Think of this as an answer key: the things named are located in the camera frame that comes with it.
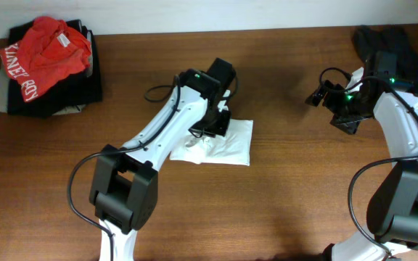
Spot white t-shirt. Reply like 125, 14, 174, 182
169, 119, 253, 166

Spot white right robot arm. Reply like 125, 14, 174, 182
306, 51, 418, 260

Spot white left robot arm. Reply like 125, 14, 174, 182
89, 58, 237, 260

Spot dark green trousers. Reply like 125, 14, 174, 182
352, 25, 418, 94

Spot black folded garment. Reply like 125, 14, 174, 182
7, 20, 102, 118

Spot red printed t-shirt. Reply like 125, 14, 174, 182
0, 17, 91, 103

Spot grey folded garment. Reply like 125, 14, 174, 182
0, 69, 86, 115

